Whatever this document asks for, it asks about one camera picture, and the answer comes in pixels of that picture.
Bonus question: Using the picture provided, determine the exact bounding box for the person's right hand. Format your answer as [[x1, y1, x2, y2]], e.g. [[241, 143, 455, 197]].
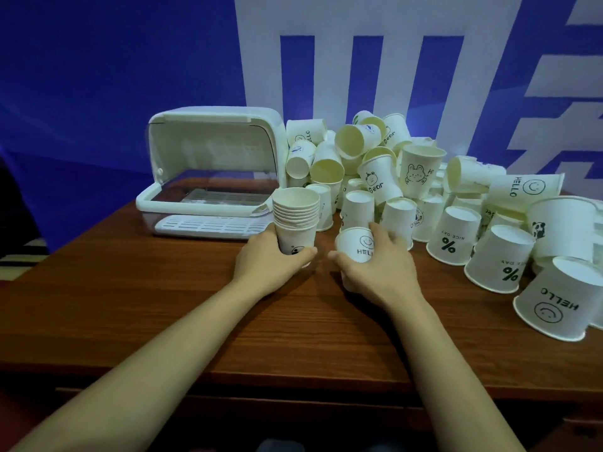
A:
[[327, 220, 425, 310]]

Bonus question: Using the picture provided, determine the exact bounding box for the person's left hand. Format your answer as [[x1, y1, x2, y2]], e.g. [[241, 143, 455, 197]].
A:
[[232, 223, 319, 299]]

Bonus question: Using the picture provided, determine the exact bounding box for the panda print white paper cup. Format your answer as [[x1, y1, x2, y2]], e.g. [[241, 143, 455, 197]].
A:
[[274, 224, 317, 269]]

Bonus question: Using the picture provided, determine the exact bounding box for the smiley print white paper cup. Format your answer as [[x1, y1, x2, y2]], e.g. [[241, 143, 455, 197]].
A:
[[334, 226, 376, 293]]

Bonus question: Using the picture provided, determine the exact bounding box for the nested stack of paper cups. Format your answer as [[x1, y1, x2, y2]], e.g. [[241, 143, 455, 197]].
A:
[[271, 186, 321, 231]]

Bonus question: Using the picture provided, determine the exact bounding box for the pile of paper cups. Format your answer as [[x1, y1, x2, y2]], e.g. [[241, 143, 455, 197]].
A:
[[285, 110, 603, 343]]

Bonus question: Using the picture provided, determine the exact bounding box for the white plastic storage box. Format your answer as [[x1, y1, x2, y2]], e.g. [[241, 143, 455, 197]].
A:
[[135, 106, 289, 240]]

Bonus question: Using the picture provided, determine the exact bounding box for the person's right forearm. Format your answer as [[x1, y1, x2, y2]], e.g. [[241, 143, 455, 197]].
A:
[[386, 286, 526, 452]]

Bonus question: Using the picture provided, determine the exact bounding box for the person's left forearm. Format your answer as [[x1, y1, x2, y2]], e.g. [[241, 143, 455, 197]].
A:
[[9, 277, 264, 452]]

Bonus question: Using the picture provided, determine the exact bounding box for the white slotted drain tray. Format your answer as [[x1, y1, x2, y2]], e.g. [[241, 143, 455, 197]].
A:
[[153, 190, 274, 240]]

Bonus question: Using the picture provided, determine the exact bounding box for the brown wooden table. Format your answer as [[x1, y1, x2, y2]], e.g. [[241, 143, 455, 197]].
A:
[[0, 181, 603, 403]]

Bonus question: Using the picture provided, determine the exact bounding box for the brown drawer cabinet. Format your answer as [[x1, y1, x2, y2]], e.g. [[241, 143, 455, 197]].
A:
[[532, 402, 603, 452]]

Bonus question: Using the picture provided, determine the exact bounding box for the black white striped mat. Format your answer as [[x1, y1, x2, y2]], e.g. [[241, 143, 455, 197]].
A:
[[0, 237, 48, 281]]

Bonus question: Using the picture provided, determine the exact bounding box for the blue white backdrop banner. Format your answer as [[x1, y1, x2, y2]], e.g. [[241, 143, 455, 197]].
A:
[[0, 0, 603, 252]]

